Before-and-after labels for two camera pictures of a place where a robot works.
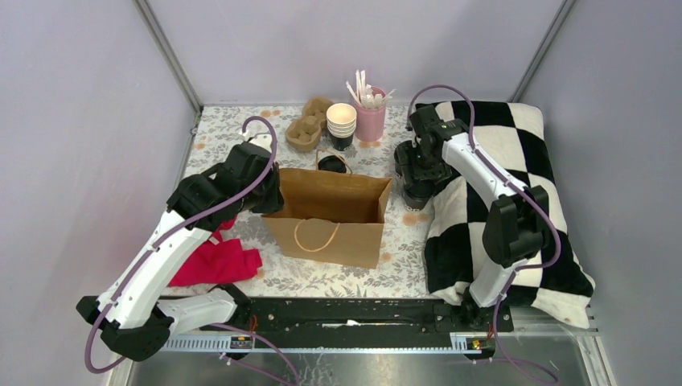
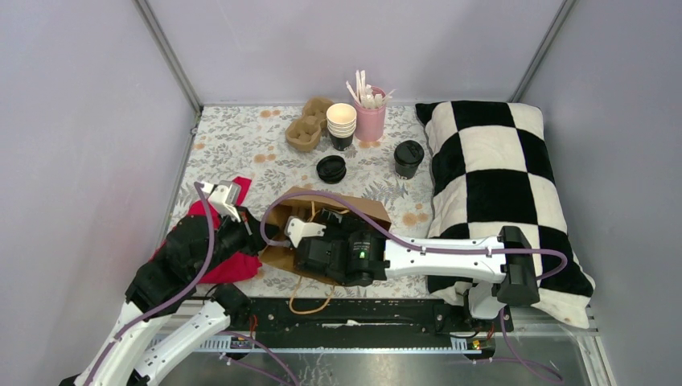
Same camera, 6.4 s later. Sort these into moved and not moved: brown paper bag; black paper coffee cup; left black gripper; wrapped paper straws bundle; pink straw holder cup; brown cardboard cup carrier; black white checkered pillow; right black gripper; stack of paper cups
Moved: right black gripper; black paper coffee cup; brown paper bag; left black gripper
Not moved: pink straw holder cup; stack of paper cups; brown cardboard cup carrier; black white checkered pillow; wrapped paper straws bundle
